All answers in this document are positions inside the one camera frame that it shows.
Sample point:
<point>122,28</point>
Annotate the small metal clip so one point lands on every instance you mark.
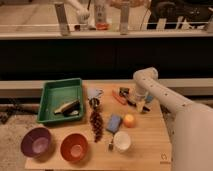
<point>111,144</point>

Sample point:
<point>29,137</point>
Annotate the green plastic tray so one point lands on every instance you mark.
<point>57,93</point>

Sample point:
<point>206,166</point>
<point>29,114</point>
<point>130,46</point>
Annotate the orange ball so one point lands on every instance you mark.
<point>129,121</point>

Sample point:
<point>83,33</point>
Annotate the blue sponge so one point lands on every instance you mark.
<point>114,123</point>

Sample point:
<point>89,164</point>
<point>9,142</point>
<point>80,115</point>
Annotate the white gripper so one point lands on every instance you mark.
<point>139,95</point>

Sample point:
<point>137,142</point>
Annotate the blue cloth piece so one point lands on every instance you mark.
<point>149,98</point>

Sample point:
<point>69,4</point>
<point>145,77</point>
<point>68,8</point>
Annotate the purple bowl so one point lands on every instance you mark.
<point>36,142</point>

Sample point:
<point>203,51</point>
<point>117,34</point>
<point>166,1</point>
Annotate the black handled brush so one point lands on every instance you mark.
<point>124,92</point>

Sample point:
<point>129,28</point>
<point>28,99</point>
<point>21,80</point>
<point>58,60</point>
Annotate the orange carrot toy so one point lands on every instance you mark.
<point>118,98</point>

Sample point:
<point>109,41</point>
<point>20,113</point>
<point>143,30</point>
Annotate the white plastic cup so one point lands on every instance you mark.
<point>122,141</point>

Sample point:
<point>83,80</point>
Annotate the brown pine cone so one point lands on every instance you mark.
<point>96,122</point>

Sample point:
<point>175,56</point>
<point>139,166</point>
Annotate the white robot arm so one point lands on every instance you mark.
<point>192,143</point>

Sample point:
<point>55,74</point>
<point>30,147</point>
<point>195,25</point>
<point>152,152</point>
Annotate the eggplant toy in tray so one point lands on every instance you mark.
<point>68,109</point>

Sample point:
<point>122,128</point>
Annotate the orange bowl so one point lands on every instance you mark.
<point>74,147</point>

